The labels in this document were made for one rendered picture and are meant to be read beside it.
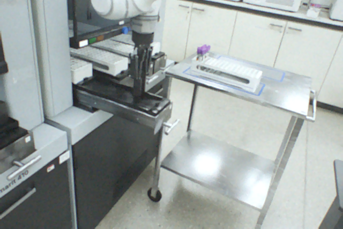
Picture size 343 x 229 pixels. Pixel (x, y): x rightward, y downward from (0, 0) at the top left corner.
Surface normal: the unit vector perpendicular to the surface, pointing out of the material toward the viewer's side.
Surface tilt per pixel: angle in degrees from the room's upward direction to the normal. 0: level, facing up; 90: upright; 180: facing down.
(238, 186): 0
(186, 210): 0
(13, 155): 90
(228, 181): 0
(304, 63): 90
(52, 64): 90
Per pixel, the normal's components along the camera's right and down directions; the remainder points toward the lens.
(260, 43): -0.45, 0.37
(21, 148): 0.90, 0.29
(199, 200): 0.11, -0.88
